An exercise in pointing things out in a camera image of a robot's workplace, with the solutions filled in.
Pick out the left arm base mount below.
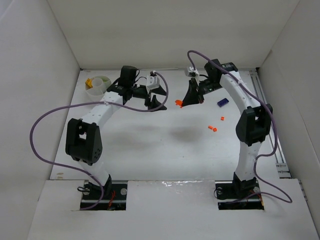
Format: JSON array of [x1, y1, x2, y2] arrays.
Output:
[[76, 180, 128, 211]]

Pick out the yellow lego block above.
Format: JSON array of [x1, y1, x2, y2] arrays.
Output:
[[85, 78, 93, 89]]

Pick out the orange round lego piece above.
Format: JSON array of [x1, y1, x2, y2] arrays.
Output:
[[175, 99, 183, 108]]

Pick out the dark blue lego plate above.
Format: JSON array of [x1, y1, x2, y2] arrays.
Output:
[[217, 98, 230, 108]]

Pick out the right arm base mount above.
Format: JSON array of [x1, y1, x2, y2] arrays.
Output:
[[213, 181, 265, 211]]

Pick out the white divided round container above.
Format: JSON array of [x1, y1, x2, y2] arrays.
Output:
[[85, 75, 112, 102]]

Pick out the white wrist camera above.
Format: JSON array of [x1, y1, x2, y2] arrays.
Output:
[[184, 66, 200, 83], [146, 72, 160, 91]]

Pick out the small orange lego pieces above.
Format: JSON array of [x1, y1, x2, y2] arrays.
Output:
[[208, 125, 218, 132]]

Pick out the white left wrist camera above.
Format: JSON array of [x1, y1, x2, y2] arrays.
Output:
[[146, 72, 160, 91]]

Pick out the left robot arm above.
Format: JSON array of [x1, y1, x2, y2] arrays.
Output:
[[65, 65, 169, 190]]

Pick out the metal rail right side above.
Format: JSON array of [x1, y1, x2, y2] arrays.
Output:
[[249, 69, 292, 179]]

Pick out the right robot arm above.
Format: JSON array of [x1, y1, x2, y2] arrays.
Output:
[[178, 59, 273, 200]]

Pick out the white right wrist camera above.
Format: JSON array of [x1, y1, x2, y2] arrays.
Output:
[[184, 66, 200, 83]]

